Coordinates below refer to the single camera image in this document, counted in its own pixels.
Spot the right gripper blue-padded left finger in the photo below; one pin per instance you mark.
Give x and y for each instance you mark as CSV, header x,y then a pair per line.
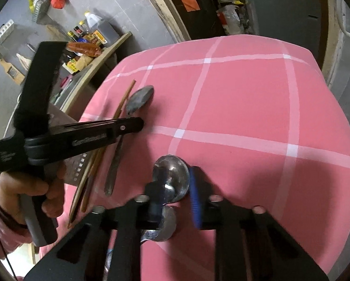
x,y
143,212

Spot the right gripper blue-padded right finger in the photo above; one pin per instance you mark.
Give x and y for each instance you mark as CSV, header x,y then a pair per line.
x,y
211,211

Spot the round steel spoon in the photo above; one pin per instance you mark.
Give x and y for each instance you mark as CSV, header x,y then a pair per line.
x,y
174,175

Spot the long steel spoon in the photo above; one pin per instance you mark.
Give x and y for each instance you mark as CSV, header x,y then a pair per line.
x,y
134,103

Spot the wooden kitchen counter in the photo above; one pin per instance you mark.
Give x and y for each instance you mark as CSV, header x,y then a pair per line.
x,y
92,68

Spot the person's left hand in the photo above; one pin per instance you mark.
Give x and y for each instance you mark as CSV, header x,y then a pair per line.
x,y
13,185

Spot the brown wooden chopstick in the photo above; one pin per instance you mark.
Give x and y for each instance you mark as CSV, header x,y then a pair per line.
x,y
91,176
106,139

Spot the large oil bottle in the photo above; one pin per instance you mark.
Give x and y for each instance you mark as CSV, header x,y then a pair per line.
x,y
101,28

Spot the pink checked tablecloth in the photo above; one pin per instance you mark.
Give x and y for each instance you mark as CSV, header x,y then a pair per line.
x,y
256,115

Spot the grey cabinet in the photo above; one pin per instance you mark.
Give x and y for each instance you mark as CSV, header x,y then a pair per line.
x,y
294,21

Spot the blue patterned handle spoon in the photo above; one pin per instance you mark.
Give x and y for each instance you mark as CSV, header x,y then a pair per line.
x,y
108,261

